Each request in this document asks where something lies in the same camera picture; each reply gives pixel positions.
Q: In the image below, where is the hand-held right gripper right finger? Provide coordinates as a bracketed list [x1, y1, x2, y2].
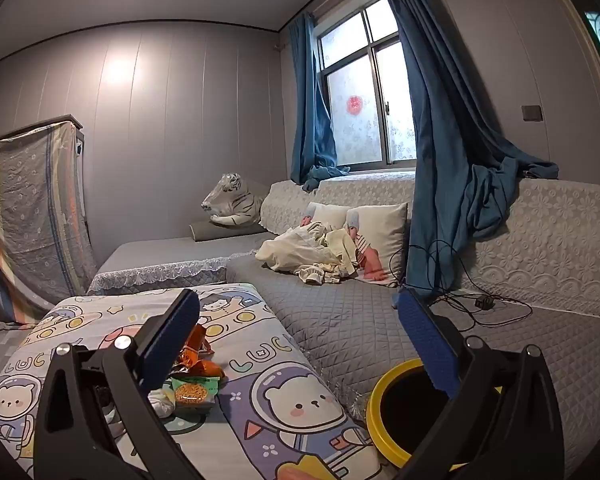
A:
[396, 286, 566, 480]

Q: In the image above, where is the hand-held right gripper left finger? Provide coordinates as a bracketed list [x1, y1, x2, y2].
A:
[32, 287, 201, 480]

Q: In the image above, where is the yellow rimmed trash bin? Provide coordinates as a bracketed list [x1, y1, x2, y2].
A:
[366, 357, 506, 473]

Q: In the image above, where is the green snack packet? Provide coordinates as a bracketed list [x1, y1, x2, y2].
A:
[171, 376, 221, 413]

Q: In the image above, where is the white tissue ball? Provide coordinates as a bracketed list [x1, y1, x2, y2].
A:
[147, 387, 177, 418]

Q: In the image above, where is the grey quilted sofa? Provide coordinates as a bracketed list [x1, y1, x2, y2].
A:
[87, 172, 600, 480]

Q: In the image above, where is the cartoon printed blanket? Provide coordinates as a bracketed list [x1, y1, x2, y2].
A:
[0, 282, 396, 480]

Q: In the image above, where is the baby print pillow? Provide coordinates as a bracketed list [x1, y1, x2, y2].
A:
[345, 202, 410, 286]
[300, 202, 353, 233]

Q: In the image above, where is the grey bolster pillow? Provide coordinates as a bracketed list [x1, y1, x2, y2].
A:
[189, 220, 268, 243]

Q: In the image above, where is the cream clothes pile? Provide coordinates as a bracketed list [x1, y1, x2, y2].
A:
[255, 222, 361, 286]

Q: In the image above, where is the white tiger plush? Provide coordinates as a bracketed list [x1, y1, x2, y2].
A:
[201, 172, 271, 227]

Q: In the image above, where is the long blue curtain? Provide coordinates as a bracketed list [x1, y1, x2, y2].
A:
[372, 0, 561, 306]

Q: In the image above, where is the striped grey cloth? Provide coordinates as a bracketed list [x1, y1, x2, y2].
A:
[0, 119, 98, 328]

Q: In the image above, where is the short blue curtain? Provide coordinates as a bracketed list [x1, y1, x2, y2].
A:
[286, 11, 351, 193]

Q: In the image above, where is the frosted glass window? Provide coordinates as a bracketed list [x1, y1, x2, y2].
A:
[312, 0, 418, 171]

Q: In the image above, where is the black cable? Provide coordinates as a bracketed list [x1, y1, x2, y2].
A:
[390, 240, 533, 328]

